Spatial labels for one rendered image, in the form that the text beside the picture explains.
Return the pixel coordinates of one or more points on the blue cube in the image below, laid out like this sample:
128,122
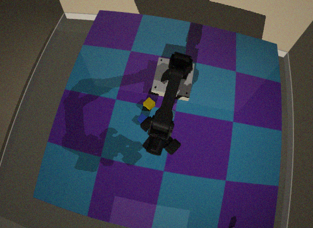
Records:
141,118

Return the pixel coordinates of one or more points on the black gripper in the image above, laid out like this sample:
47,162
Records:
171,145

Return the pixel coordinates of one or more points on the yellow block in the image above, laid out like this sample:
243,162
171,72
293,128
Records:
149,104

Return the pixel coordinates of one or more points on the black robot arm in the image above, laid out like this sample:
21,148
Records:
180,66

